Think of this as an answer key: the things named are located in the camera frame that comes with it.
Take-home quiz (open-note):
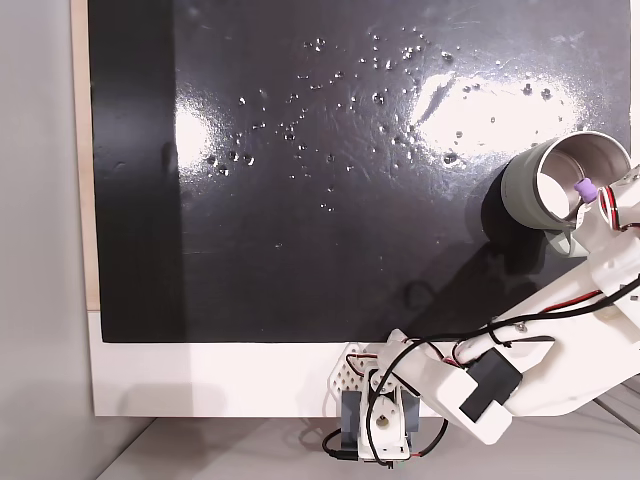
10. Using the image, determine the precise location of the purple ribbed pen grip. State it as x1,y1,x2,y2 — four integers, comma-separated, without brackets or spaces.
573,176,598,202

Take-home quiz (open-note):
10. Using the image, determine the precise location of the black table mat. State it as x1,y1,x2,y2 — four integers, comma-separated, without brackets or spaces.
87,0,631,345

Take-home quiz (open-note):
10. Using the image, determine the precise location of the pale green steel-rimmed cup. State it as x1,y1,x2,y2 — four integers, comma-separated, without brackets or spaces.
500,130,634,259

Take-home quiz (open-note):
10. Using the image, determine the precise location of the black cable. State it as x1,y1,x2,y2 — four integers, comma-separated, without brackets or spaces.
321,277,640,469

